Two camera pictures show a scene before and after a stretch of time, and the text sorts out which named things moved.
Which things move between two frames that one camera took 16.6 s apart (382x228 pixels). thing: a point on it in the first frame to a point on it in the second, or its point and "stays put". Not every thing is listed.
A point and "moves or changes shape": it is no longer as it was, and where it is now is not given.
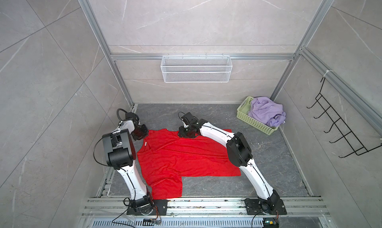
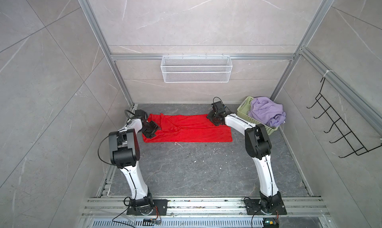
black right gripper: [181, 133] to [209, 115]
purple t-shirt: [267, 111] stays put
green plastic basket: [242, 114] stays put
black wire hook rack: [358, 147] stays put
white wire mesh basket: [196, 68] stays put
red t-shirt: [165, 158] moves or changes shape
